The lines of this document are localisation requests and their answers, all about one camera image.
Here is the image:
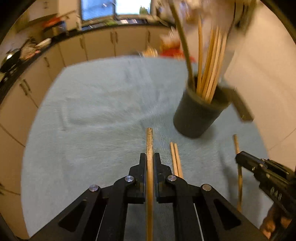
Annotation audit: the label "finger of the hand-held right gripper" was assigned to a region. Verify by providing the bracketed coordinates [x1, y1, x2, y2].
[235, 151, 264, 173]

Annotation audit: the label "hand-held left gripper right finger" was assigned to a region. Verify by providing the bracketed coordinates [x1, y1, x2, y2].
[154, 152, 269, 241]

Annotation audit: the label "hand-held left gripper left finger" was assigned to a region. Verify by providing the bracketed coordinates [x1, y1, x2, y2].
[30, 153, 147, 241]

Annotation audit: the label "single wooden chopstick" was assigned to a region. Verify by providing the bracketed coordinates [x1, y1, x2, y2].
[146, 128, 154, 241]
[233, 134, 243, 212]
[170, 142, 179, 178]
[174, 143, 184, 179]

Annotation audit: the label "black utensil holder cup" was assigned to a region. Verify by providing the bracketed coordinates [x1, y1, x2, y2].
[173, 75, 233, 139]

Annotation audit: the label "bunch of wooden chopsticks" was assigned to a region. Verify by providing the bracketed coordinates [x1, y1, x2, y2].
[196, 16, 228, 103]

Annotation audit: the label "person's right hand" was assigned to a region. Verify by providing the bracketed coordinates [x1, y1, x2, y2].
[260, 204, 292, 240]

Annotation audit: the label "light blue tablecloth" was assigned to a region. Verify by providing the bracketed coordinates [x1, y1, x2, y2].
[21, 56, 275, 241]

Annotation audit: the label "red plastic object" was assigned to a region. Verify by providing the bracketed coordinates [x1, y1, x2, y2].
[159, 47, 185, 58]

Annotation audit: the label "yellow packet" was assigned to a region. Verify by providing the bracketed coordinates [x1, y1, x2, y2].
[142, 47, 159, 57]

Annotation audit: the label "olive green stick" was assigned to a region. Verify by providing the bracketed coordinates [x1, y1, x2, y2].
[170, 0, 196, 87]

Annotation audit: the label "beige lower kitchen cabinets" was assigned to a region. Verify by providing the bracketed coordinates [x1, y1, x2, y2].
[0, 24, 176, 195]

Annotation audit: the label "black kitchen countertop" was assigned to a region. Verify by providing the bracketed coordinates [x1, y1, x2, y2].
[0, 19, 171, 102]

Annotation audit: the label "white bowl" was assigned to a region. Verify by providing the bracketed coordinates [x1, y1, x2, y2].
[35, 38, 52, 48]

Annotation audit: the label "kitchen window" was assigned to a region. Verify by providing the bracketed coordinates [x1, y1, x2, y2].
[80, 0, 152, 21]

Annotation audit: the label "black wok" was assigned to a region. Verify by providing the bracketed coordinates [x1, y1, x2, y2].
[0, 47, 23, 72]

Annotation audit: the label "small beige wall cabinet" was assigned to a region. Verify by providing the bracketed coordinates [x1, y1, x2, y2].
[30, 0, 80, 21]

